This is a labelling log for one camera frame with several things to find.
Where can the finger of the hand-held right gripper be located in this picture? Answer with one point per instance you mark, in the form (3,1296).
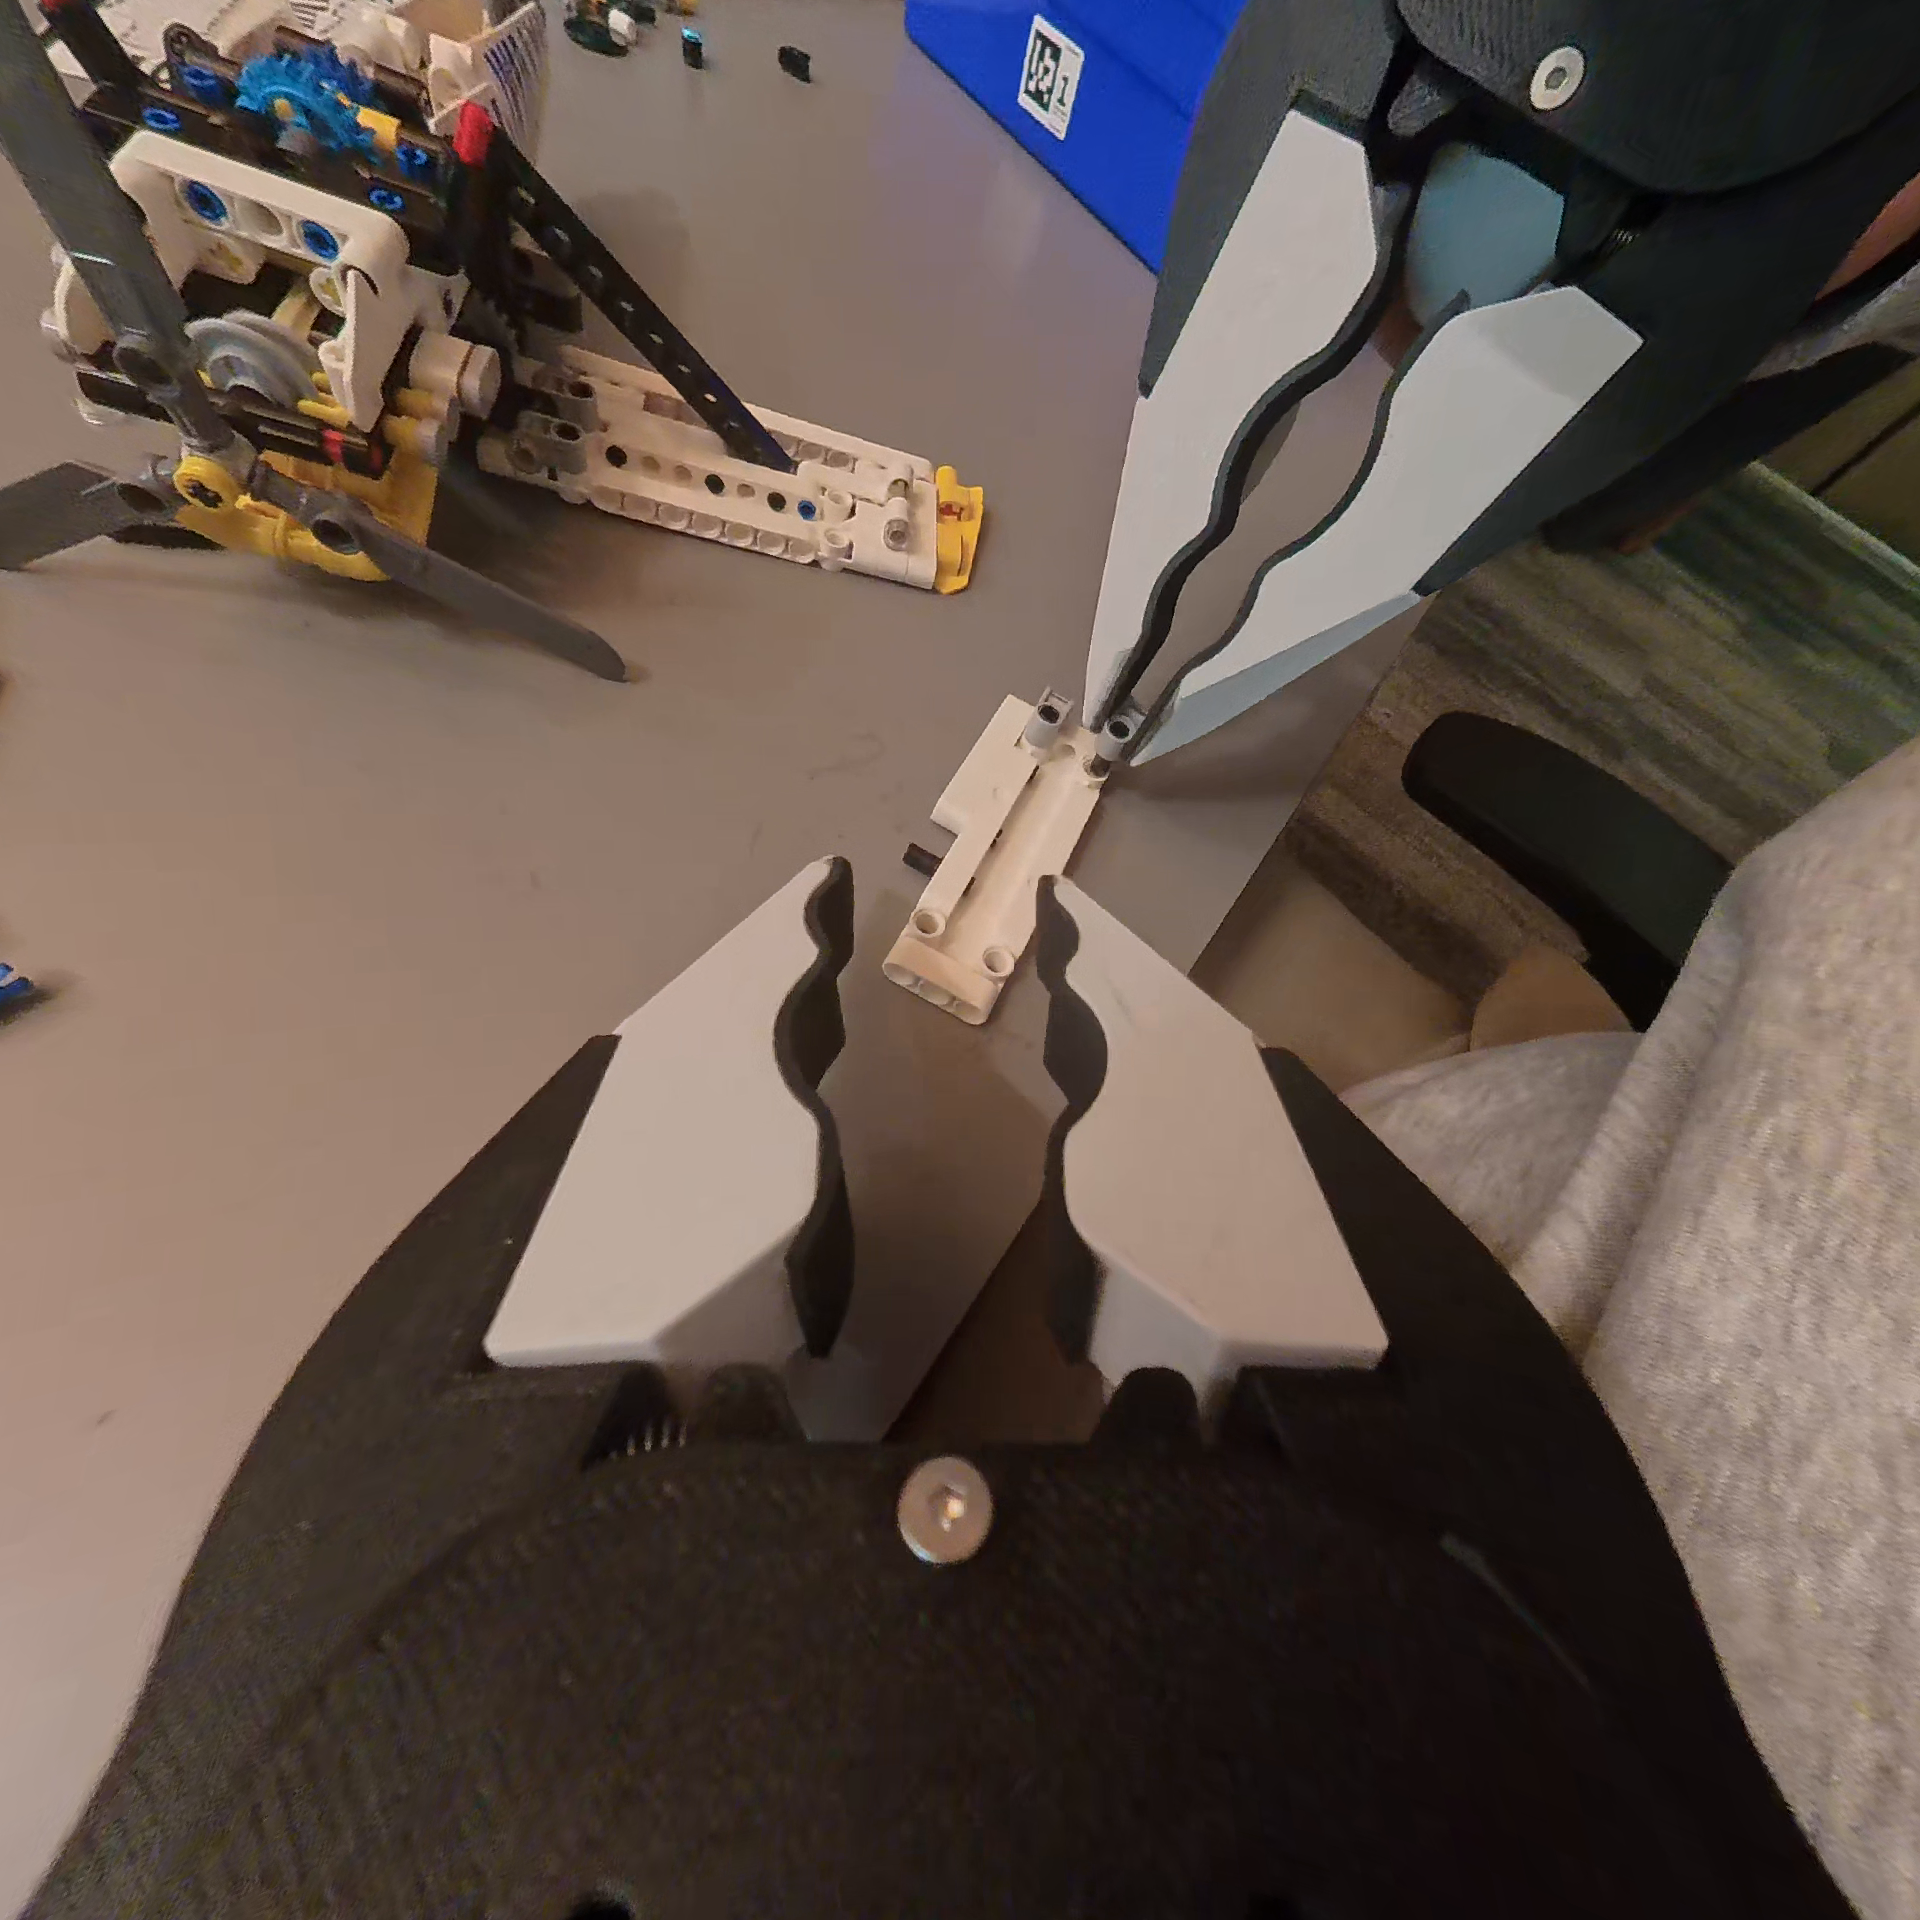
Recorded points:
(1243,346)
(1441,481)

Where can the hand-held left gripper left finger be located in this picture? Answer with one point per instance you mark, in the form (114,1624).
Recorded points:
(661,1170)

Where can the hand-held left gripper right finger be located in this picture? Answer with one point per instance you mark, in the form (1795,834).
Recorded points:
(1200,1201)

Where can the lego helicopter model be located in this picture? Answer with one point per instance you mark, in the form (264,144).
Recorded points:
(358,299)

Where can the white lego beam assembly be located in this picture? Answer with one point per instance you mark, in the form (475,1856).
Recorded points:
(1004,869)

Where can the blue box with tag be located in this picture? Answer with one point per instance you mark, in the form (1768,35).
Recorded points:
(1141,120)

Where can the cluster of small lego pieces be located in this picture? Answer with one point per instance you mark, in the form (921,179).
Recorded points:
(612,22)

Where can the blue lego piece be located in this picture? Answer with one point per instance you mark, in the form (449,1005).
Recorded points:
(13,990)

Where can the white blue-striped container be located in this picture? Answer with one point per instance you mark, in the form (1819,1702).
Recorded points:
(493,66)

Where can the person's grey clothing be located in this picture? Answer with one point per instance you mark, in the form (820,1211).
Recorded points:
(1769,1201)

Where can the grey lego pin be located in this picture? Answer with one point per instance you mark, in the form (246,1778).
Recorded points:
(1113,738)

